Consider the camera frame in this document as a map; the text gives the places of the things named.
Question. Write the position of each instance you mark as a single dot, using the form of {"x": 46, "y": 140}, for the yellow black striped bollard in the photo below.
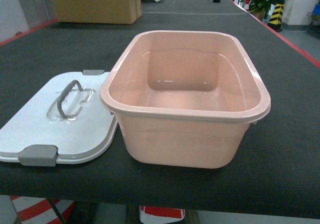
{"x": 275, "y": 21}

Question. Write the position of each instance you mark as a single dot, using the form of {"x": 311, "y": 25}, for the cardboard box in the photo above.
{"x": 123, "y": 12}

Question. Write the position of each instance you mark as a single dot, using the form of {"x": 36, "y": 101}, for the pink plastic storage box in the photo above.
{"x": 185, "y": 98}

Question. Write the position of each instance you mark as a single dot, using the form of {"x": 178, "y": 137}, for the white lid with grey handle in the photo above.
{"x": 63, "y": 123}

